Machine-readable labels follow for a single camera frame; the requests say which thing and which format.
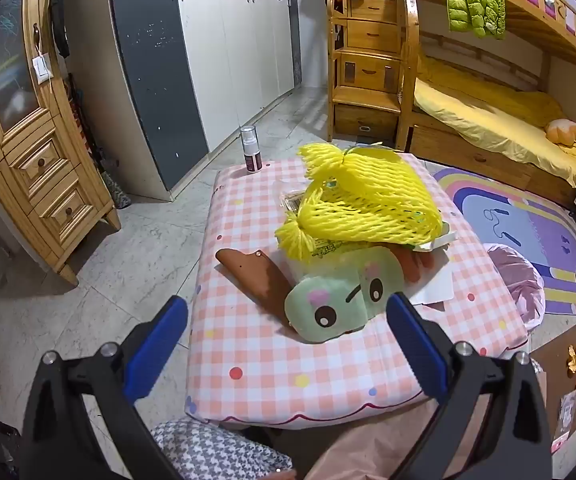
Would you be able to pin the wooden glass-door cabinet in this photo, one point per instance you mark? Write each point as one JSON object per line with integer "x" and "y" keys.
{"x": 43, "y": 185}

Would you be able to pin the orange plush toy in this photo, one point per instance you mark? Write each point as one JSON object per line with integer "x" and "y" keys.
{"x": 562, "y": 131}

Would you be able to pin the pink checkered covered table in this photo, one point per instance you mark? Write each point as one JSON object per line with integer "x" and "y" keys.
{"x": 248, "y": 350}

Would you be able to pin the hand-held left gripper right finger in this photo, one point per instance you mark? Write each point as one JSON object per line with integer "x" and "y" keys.
{"x": 415, "y": 347}

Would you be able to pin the wooden stair drawers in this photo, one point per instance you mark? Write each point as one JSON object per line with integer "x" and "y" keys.
{"x": 367, "y": 70}

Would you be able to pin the grey and white wardrobe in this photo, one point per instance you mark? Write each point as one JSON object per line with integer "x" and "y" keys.
{"x": 228, "y": 60}

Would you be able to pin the dark leaning items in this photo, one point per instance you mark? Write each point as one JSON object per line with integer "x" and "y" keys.
{"x": 93, "y": 145}

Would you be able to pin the yellow bedsheet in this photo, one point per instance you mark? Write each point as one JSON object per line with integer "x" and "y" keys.
{"x": 492, "y": 110}

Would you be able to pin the person's pink trousers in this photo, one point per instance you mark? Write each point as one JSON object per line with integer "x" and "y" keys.
{"x": 367, "y": 450}

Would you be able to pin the brown cardboard piece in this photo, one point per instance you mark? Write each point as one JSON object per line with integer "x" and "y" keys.
{"x": 258, "y": 280}

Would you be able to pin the white paper tag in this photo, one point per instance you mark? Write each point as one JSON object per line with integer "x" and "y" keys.
{"x": 42, "y": 69}

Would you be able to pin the white paper sheet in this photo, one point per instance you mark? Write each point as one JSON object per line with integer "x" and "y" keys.
{"x": 432, "y": 287}

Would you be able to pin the pink-lined trash bin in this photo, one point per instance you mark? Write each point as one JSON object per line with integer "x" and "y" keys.
{"x": 522, "y": 285}

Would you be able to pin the yellow foam net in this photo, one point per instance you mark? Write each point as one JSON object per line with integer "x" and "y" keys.
{"x": 367, "y": 195}

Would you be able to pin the green face plush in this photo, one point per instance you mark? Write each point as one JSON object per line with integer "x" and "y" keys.
{"x": 328, "y": 305}

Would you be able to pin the rainbow rug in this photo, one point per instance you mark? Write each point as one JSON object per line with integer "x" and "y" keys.
{"x": 517, "y": 220}

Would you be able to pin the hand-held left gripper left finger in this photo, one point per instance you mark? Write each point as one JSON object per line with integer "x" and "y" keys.
{"x": 155, "y": 345}

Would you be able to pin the printed paper packet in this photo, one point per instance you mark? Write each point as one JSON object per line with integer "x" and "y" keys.
{"x": 569, "y": 412}

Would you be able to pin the white spray bottle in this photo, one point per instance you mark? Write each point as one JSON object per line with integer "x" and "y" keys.
{"x": 250, "y": 152}

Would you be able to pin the wooden bunk bed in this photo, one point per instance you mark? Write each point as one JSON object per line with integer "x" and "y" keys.
{"x": 467, "y": 147}

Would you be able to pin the brown floor cardboard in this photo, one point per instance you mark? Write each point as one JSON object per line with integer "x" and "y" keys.
{"x": 552, "y": 360}

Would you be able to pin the houndstooth cloth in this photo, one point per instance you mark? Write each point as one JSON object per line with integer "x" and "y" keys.
{"x": 208, "y": 450}

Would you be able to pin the dark hanging bag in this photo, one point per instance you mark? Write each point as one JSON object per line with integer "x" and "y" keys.
{"x": 60, "y": 20}

